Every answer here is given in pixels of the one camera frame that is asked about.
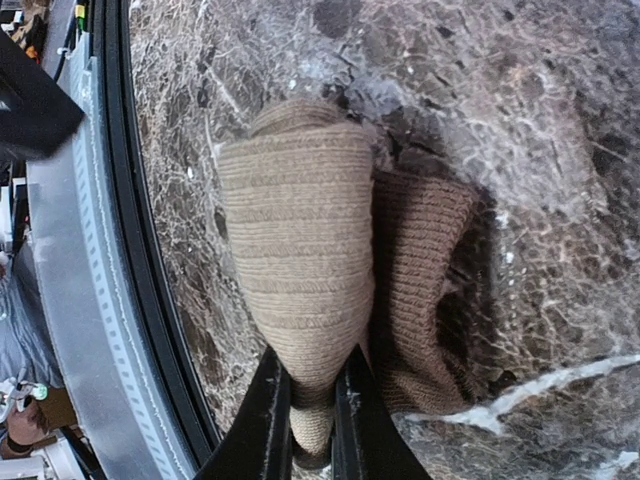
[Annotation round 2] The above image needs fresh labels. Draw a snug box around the tan brown sock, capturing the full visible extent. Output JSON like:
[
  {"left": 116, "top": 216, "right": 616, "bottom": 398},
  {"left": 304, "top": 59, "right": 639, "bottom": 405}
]
[{"left": 217, "top": 99, "right": 477, "bottom": 470}]

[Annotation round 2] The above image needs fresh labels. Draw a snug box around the white slotted cable duct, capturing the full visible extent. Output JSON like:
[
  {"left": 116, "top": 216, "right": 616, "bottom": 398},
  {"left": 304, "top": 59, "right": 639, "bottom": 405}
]
[{"left": 27, "top": 57, "right": 195, "bottom": 479}]

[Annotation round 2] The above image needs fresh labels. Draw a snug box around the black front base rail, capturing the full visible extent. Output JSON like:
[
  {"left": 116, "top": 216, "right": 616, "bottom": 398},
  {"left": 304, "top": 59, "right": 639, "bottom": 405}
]
[{"left": 92, "top": 1, "right": 219, "bottom": 477}]

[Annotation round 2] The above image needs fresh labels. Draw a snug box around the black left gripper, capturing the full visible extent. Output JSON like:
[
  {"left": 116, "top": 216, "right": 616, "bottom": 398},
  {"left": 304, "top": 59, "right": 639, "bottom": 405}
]
[{"left": 1, "top": 33, "right": 85, "bottom": 159}]

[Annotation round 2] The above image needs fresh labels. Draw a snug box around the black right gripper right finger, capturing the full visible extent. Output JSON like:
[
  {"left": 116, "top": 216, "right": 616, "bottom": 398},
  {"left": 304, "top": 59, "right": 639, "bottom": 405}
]
[{"left": 332, "top": 346, "right": 430, "bottom": 480}]

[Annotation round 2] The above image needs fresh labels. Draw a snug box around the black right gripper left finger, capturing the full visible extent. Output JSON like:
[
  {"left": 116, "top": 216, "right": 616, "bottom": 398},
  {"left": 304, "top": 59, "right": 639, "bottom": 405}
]
[{"left": 195, "top": 348, "right": 292, "bottom": 480}]

